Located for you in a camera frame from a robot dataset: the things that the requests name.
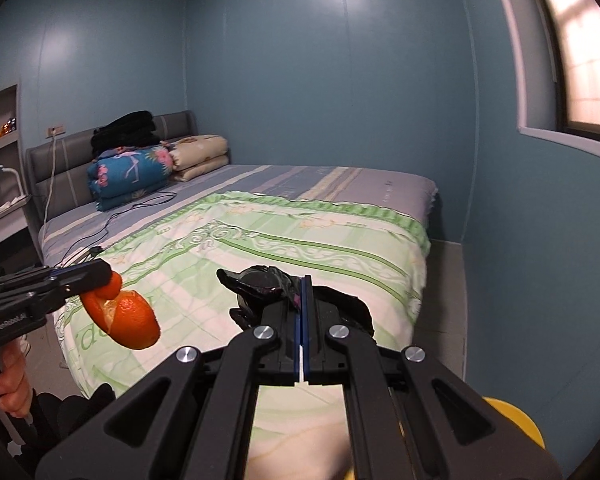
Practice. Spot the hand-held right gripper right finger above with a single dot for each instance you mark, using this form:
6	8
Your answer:
325	355

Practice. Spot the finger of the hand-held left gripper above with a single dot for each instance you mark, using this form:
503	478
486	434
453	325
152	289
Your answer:
55	295
90	272

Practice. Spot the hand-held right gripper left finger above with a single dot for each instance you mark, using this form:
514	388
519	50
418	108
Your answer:
280	350

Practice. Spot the black plastic bag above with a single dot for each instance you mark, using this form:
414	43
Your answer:
260	280

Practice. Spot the yellow rimmed trash bin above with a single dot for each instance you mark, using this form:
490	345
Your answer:
520	420

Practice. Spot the person's left hand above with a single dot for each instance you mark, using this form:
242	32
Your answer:
12	380

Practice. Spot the blue floral folded quilt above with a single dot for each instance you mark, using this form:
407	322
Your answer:
125	175

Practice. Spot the grey bed headboard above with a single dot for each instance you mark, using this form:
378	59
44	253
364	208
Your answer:
65	170

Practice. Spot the green floral blanket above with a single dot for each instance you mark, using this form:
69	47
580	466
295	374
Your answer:
305	240

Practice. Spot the person's black clad leg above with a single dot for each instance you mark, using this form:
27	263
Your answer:
75	410

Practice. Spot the white desk lamp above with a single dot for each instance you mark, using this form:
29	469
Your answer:
10	170

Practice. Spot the white shelf unit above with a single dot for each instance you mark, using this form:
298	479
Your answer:
0	160

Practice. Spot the black folded clothes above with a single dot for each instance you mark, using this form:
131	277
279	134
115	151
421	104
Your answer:
125	132

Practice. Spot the beige folded quilt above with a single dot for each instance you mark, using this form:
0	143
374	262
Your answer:
200	152

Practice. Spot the striped bed sheet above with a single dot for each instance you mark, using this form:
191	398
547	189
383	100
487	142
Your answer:
330	180

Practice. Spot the brown framed window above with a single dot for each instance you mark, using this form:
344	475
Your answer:
590	60

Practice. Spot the wall socket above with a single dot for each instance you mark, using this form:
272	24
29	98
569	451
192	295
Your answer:
55	130

